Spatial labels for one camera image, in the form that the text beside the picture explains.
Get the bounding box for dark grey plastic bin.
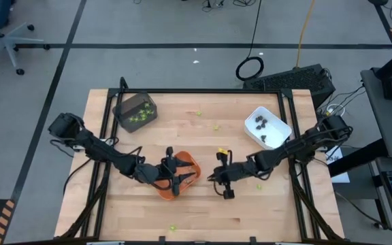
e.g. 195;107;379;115
112;91;159;133

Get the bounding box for orange plastic bin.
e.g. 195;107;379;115
154;150;203;201

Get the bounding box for office chair base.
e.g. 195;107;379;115
0;0;51;76

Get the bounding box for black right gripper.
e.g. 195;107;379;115
208;152;258;201

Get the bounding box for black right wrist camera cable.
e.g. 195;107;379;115
212;149;234;198

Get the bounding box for black computer cables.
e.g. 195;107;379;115
318;84;367;113

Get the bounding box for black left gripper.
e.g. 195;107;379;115
146;146;197;197

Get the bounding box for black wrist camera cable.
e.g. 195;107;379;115
150;178;175;191
212;149;234;198

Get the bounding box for grey desk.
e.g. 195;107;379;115
359;66;392;161

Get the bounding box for black aluminium table frame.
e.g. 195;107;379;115
54;77;345;245

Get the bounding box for white plastic bin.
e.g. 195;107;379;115
243;105;293;151

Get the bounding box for long black floor cable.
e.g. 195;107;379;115
333;190;392;241

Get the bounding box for black hanging cable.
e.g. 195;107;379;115
235;0;265;82

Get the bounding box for black left wrist camera cable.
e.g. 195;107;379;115
150;178;175;191

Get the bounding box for white paper sheet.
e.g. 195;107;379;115
324;145;352;184

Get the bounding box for white cable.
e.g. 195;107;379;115
327;103;346;116

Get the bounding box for yellow hanging cable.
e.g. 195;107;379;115
294;0;316;68

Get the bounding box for black desk support bar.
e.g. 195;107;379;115
328;137;389;178

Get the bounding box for black computer tower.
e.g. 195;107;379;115
242;63;336;110

